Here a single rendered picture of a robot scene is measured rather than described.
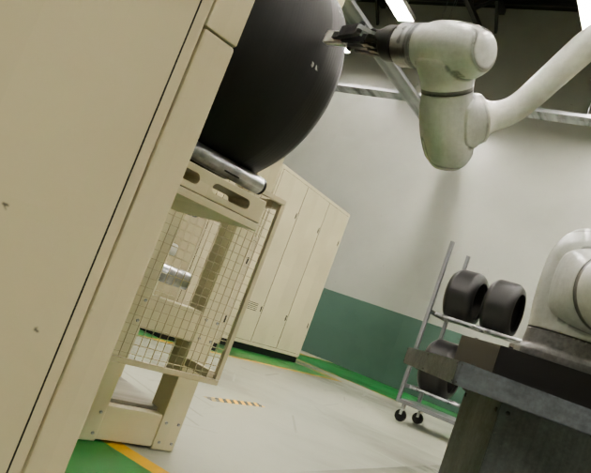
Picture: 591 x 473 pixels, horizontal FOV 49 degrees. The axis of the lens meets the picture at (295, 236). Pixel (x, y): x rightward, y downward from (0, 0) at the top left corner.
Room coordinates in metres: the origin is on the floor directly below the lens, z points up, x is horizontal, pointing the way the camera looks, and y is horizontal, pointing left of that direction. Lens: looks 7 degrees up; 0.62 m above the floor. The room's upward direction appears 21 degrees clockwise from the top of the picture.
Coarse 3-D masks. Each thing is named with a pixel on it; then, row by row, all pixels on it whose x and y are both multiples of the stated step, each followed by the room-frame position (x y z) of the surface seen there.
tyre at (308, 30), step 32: (256, 0) 1.35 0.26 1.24; (288, 0) 1.36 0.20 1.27; (320, 0) 1.45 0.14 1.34; (256, 32) 1.35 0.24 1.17; (288, 32) 1.37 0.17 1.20; (320, 32) 1.43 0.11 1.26; (256, 64) 1.36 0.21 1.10; (288, 64) 1.39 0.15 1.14; (224, 96) 1.39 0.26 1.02; (256, 96) 1.40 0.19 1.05; (288, 96) 1.43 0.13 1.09; (320, 96) 1.48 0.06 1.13; (224, 128) 1.44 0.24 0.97; (256, 128) 1.46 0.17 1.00; (288, 128) 1.49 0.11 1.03; (192, 160) 1.59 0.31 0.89; (256, 160) 1.56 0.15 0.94
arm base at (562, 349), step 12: (528, 336) 1.27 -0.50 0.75; (540, 336) 1.24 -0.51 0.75; (552, 336) 1.22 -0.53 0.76; (564, 336) 1.21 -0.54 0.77; (516, 348) 1.30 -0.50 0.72; (528, 348) 1.21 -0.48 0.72; (540, 348) 1.21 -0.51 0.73; (552, 348) 1.22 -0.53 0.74; (564, 348) 1.21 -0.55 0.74; (576, 348) 1.20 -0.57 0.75; (588, 348) 1.20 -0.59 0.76; (552, 360) 1.20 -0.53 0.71; (564, 360) 1.20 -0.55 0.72; (576, 360) 1.20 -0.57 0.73; (588, 360) 1.20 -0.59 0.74; (588, 372) 1.19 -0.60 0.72
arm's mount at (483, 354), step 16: (464, 336) 1.42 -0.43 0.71; (464, 352) 1.38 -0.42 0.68; (480, 352) 1.26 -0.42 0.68; (496, 352) 1.16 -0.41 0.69; (512, 352) 1.15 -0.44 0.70; (496, 368) 1.15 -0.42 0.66; (512, 368) 1.15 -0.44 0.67; (528, 368) 1.15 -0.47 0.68; (544, 368) 1.15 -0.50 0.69; (560, 368) 1.15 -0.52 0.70; (528, 384) 1.15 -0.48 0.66; (544, 384) 1.15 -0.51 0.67; (560, 384) 1.15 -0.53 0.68; (576, 384) 1.14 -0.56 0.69; (576, 400) 1.14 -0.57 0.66
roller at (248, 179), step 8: (200, 144) 1.46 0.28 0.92; (200, 152) 1.46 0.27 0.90; (208, 152) 1.48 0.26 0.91; (216, 152) 1.50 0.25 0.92; (200, 160) 1.48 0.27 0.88; (208, 160) 1.49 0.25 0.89; (216, 160) 1.50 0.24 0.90; (224, 160) 1.51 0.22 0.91; (232, 160) 1.54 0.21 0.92; (208, 168) 1.51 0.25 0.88; (216, 168) 1.51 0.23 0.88; (224, 168) 1.52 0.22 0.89; (232, 168) 1.53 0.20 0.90; (240, 168) 1.55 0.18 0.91; (224, 176) 1.55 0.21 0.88; (232, 176) 1.54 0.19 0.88; (240, 176) 1.55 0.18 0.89; (248, 176) 1.57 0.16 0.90; (256, 176) 1.59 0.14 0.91; (240, 184) 1.58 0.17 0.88; (248, 184) 1.58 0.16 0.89; (256, 184) 1.59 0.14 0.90; (264, 184) 1.60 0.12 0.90; (256, 192) 1.61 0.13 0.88
